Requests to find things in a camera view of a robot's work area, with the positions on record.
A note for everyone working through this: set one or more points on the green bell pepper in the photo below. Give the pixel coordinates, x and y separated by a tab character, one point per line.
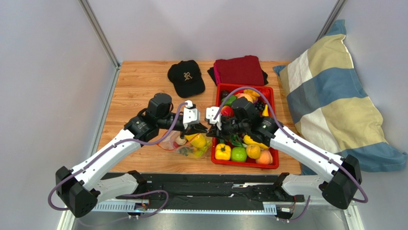
228	101

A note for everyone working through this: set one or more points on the yellow mango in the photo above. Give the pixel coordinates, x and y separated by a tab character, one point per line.
198	141

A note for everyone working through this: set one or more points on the striped blue yellow pillow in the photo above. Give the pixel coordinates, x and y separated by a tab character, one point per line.
330	108

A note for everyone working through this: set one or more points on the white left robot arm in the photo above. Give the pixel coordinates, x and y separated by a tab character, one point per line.
82	187

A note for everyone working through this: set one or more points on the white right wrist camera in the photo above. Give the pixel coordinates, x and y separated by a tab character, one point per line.
212	117

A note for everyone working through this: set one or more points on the black embroidered baseball cap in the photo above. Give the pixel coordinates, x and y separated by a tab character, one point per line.
186	78

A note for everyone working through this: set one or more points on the folded dark red cloth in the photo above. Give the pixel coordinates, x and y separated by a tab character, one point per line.
241	70

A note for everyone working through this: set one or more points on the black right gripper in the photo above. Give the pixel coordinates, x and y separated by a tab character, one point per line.
217	130

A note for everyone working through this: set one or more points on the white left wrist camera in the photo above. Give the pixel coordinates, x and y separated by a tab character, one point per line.
191	115

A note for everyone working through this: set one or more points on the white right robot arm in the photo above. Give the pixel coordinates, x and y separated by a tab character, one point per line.
336	179

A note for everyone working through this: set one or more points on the green lime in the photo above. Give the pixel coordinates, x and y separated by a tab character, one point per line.
238	154

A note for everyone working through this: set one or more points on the peach at tray corner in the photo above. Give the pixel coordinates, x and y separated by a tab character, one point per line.
265	158

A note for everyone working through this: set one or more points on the dark purple grapes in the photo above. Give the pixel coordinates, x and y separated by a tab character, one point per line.
260	106

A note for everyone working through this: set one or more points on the small yellow banana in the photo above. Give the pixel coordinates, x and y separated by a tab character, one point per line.
265	112

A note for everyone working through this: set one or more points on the large orange peach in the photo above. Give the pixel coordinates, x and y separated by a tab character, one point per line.
246	96

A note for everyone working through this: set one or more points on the white garlic bulb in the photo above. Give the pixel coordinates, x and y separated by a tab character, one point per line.
180	141

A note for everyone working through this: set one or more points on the yellow banana bunch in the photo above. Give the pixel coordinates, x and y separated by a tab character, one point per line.
196	153

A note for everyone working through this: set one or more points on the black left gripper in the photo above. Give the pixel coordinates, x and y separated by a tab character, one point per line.
195	129

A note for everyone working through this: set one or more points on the red plastic tray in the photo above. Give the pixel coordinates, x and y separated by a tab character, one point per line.
269	94

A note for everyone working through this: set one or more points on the orange fruit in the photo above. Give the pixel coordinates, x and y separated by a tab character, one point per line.
253	151

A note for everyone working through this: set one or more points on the black mounting base rail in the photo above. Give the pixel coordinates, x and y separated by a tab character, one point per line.
188	191

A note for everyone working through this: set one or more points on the yellow bell pepper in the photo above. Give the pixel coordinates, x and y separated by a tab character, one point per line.
223	152

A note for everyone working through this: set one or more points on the clear orange zip top bag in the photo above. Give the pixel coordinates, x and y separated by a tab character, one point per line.
169	144

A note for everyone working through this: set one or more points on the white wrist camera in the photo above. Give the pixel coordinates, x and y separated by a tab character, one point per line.
191	115
212	117

